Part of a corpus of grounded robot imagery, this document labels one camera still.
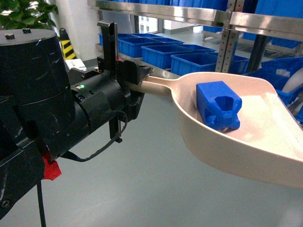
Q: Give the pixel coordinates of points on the blue storage bin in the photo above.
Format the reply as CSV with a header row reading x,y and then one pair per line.
x,y
160,55
183,64
133,46
277,72

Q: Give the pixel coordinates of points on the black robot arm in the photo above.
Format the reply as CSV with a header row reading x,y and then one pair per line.
x,y
45,110

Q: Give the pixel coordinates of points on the beige plastic scoop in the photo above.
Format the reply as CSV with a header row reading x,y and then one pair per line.
x,y
268,146

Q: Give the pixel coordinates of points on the green potted plant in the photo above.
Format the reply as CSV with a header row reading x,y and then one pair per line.
x,y
19,14

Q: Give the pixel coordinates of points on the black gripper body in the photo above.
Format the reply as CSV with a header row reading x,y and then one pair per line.
x,y
104,95

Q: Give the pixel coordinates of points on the yellow black striped bollard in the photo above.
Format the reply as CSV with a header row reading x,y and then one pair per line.
x,y
67,48

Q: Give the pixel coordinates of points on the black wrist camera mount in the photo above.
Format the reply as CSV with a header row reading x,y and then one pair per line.
x,y
110,48

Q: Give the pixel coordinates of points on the blue plastic part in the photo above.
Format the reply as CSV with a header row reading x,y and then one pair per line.
x,y
218,105

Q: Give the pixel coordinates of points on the steel shelf rack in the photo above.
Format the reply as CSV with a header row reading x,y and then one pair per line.
x,y
213,19

